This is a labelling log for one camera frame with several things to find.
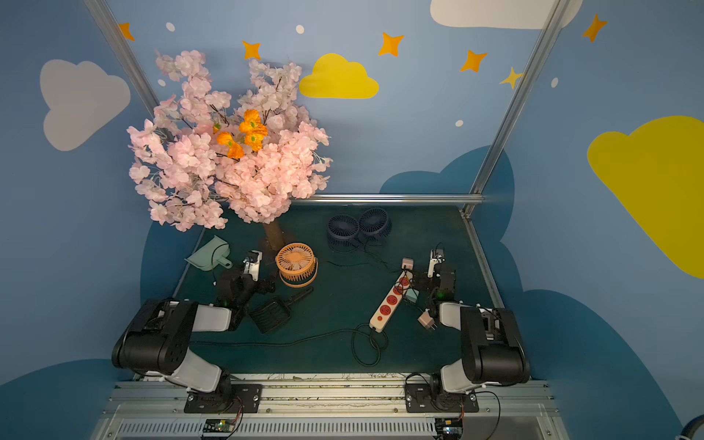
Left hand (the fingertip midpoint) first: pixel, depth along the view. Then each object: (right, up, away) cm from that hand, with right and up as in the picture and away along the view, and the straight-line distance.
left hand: (264, 263), depth 94 cm
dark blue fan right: (+39, +14, +11) cm, 43 cm away
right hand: (+60, -1, +1) cm, 61 cm away
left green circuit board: (-5, -41, -22) cm, 47 cm away
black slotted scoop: (+4, -16, -3) cm, 17 cm away
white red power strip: (+46, -11, -2) cm, 47 cm away
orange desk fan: (+12, 0, +1) cm, 12 cm away
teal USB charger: (+51, -11, -1) cm, 53 cm away
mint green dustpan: (-26, +1, +12) cm, 29 cm away
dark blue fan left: (+27, +11, +8) cm, 30 cm away
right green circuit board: (+57, -42, -22) cm, 74 cm away
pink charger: (+55, -18, -8) cm, 58 cm away
